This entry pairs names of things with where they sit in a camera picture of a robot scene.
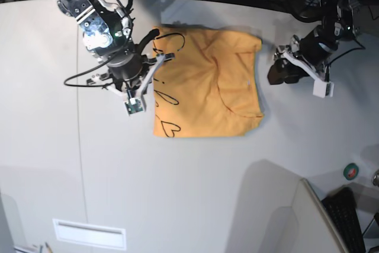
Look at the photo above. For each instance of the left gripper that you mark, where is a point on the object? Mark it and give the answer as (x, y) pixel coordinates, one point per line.
(306, 57)

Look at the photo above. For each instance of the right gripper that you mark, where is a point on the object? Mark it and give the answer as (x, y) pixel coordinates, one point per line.
(129, 72)

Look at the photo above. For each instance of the orange t-shirt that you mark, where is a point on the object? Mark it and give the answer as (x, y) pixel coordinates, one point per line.
(209, 88)

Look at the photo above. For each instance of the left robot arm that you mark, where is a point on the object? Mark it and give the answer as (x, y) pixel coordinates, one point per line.
(336, 16)

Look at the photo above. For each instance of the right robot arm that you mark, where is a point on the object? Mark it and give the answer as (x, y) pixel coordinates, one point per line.
(103, 24)

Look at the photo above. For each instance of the green tape roll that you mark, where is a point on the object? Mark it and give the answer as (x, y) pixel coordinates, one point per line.
(351, 171)

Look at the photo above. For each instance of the silver knob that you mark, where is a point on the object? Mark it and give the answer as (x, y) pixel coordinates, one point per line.
(375, 178)

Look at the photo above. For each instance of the black keyboard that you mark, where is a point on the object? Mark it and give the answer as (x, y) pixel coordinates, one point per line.
(341, 208)

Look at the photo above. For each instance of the grey desk partition panel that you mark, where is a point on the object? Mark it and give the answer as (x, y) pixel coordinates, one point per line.
(316, 232)

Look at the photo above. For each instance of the white cable tray slot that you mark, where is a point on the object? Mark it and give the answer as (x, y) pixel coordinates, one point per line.
(90, 235)

